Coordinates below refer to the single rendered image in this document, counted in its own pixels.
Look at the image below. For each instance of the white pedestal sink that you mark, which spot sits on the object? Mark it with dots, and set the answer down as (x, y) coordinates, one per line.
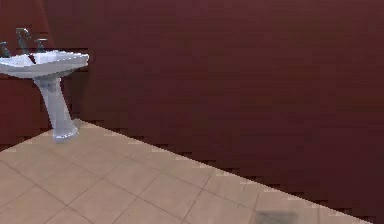
(56, 100)

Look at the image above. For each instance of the grey metal sink faucet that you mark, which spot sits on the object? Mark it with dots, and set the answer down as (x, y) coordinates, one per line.
(22, 40)

